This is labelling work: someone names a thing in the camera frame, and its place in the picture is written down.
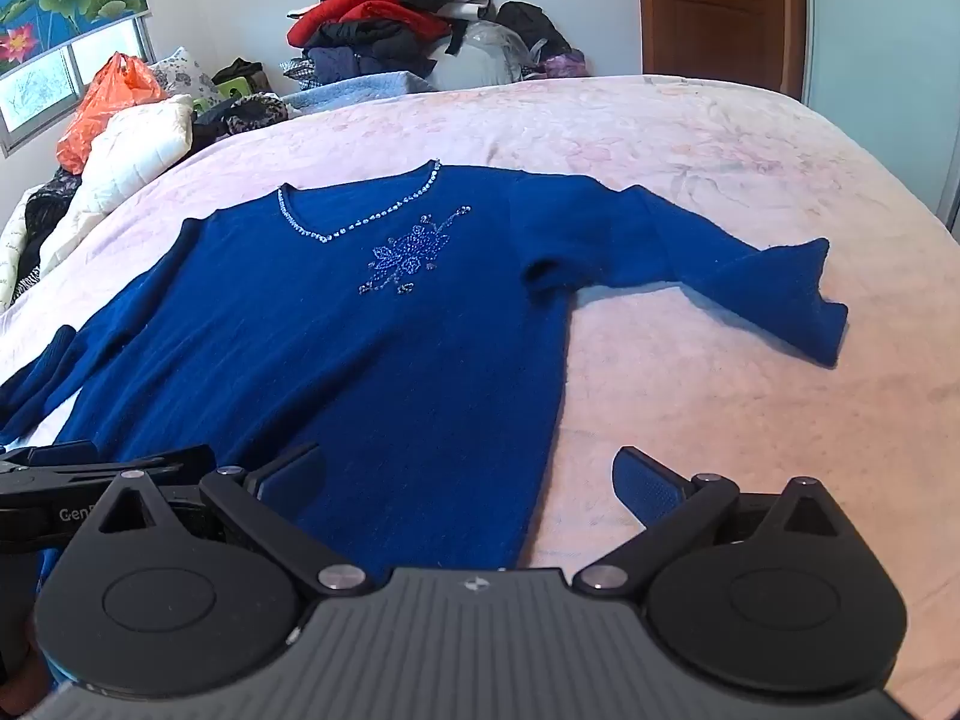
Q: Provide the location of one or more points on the blue beaded knit sweater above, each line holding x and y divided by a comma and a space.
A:
337, 360

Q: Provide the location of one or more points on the green plastic item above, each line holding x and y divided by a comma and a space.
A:
236, 87

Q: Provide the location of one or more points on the window with metal frame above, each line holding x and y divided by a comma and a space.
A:
45, 82

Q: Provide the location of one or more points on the red garment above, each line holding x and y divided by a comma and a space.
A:
352, 7

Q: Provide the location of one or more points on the orange plastic bag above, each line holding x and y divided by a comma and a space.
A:
105, 101

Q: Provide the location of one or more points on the brown wooden door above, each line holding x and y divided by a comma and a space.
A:
712, 7

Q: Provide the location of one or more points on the pile of dark clothes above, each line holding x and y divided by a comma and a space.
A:
390, 37

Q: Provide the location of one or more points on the black lace cloth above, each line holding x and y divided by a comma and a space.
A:
45, 217

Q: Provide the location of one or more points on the pink plush bed blanket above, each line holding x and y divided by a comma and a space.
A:
712, 165

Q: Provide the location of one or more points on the leopard print cloth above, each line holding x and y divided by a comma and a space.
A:
247, 112

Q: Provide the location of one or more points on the white puffer jacket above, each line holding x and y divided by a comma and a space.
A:
127, 150

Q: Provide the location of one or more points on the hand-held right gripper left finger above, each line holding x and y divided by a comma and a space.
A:
292, 478

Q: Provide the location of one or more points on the grey floral pillow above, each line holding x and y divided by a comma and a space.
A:
184, 75

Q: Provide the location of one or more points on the light blue towel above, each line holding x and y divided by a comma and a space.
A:
352, 90

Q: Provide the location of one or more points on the clear plastic bag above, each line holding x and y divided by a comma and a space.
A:
480, 52

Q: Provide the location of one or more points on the black bag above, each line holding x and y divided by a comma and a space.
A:
529, 22

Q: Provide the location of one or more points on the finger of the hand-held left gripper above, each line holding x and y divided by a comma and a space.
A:
150, 463

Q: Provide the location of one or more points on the purple cloth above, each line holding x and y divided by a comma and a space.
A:
564, 64

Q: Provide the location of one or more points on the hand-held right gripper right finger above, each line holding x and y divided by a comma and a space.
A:
645, 484

